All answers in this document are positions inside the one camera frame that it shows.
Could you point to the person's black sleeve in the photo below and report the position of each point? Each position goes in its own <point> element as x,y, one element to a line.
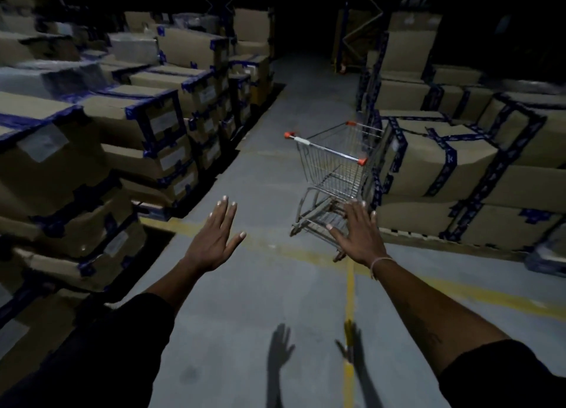
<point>499,376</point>
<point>110,354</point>

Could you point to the person's left middle finger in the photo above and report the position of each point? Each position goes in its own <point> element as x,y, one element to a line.
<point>223,213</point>

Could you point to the person's right forearm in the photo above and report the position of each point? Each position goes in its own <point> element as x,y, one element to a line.
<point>420,310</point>

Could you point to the person's left thumb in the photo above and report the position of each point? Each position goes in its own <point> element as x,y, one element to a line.
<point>237,241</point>

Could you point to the stack of taped cardboard boxes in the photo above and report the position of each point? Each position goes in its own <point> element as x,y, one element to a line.
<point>442,155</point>
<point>132,107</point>

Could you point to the person's left little finger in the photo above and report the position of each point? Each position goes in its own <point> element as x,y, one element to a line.
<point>208,222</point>

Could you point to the person's left forearm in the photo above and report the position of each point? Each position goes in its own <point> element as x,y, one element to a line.
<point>177,284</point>

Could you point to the person's left hand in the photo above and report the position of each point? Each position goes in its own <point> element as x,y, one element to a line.
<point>211,246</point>

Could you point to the person's right black sleeve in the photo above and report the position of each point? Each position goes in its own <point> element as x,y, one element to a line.
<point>499,376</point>

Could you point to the person's right hand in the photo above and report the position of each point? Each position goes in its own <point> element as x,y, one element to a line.
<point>362,241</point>

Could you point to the blue and orange pallet rack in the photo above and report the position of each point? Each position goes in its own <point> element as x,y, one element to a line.
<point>339,45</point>

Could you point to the person's right middle finger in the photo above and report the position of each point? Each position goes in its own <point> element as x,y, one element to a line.
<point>357,214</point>

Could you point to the person's right little finger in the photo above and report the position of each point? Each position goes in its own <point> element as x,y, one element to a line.
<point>374,222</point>

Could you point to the person's right thumb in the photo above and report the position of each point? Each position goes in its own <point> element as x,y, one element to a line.
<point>337,234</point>

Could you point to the person's left black sleeve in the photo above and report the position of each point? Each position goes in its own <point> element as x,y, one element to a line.
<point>110,354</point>

